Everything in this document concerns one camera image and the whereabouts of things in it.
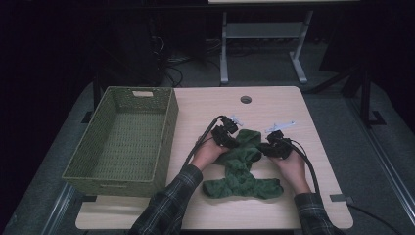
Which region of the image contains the person's right hand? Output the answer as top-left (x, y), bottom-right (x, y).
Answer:
top-left (269, 151), bottom-right (312, 197)

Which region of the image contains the hand-held gripper black cable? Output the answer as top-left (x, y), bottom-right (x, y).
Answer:
top-left (183, 115), bottom-right (227, 166)
top-left (288, 138), bottom-right (404, 235)

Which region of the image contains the left hand-held gripper black cable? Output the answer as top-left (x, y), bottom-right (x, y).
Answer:
top-left (183, 115), bottom-right (227, 166)

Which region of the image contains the bundle of floor cables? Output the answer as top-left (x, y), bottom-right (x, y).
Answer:
top-left (161, 35), bottom-right (223, 88)

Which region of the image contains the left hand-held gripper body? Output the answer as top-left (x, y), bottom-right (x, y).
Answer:
top-left (210, 114), bottom-right (245, 150)

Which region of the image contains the right hand-held gripper black cable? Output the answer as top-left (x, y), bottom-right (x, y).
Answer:
top-left (288, 138), bottom-right (404, 235)

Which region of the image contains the grey tape strip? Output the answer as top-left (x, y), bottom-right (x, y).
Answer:
top-left (329, 193), bottom-right (355, 206)

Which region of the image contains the green woven basket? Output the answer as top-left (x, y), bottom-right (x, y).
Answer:
top-left (62, 85), bottom-right (180, 198)

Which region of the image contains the black metal stand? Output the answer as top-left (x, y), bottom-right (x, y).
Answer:
top-left (341, 63), bottom-right (388, 129)

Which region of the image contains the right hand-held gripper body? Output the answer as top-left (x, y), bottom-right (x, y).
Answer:
top-left (264, 119), bottom-right (297, 161)

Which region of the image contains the aluminium floor rail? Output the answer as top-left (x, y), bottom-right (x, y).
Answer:
top-left (346, 97), bottom-right (415, 227)
top-left (40, 182), bottom-right (77, 235)

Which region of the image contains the person's left hand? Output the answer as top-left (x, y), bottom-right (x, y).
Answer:
top-left (190, 136), bottom-right (230, 172)

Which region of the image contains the dark green cloth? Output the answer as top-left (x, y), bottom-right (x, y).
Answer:
top-left (202, 128), bottom-right (285, 200)

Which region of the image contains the grey metal table frame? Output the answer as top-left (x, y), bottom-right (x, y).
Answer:
top-left (219, 9), bottom-right (314, 86)

